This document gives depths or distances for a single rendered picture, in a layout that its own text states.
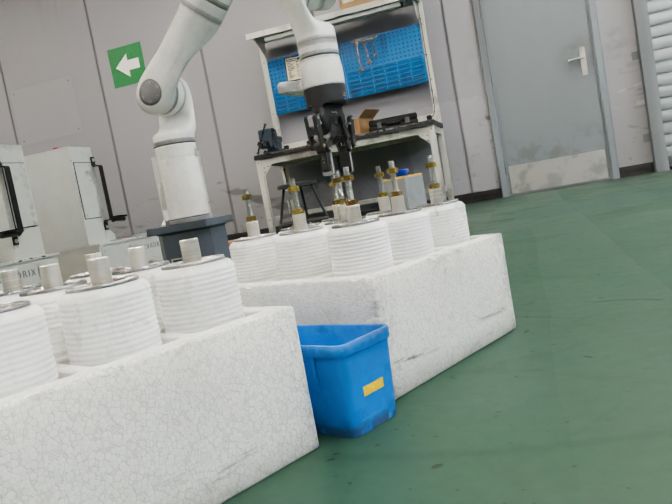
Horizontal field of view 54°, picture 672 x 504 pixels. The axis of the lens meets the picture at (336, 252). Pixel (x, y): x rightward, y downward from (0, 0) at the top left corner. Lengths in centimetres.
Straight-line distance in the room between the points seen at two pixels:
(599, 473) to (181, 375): 42
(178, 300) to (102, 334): 11
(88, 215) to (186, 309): 303
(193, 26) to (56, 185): 247
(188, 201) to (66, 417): 89
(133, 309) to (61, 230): 315
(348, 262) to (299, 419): 27
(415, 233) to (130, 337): 53
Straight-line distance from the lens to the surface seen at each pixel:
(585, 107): 630
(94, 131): 767
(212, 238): 147
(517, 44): 635
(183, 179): 149
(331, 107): 119
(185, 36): 148
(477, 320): 115
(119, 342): 71
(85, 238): 377
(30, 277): 330
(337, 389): 84
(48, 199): 389
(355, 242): 98
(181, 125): 153
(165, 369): 70
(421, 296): 102
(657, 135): 627
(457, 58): 636
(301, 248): 106
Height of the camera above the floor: 30
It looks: 5 degrees down
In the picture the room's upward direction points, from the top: 10 degrees counter-clockwise
